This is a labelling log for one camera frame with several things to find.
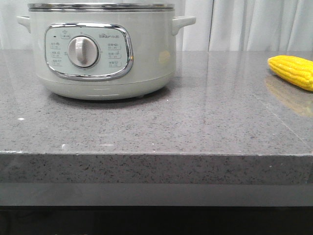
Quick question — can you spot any yellow corn cob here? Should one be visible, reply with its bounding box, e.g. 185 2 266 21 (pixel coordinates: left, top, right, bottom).
268 55 313 92

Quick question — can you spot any glass pot lid steel rim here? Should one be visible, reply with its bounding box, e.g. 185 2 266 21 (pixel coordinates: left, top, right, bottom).
27 2 175 12

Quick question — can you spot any pale green electric cooking pot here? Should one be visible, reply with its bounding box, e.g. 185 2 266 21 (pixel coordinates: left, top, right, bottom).
17 12 196 100

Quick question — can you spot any white pleated curtain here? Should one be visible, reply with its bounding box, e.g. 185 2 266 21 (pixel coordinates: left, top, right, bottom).
0 0 313 51

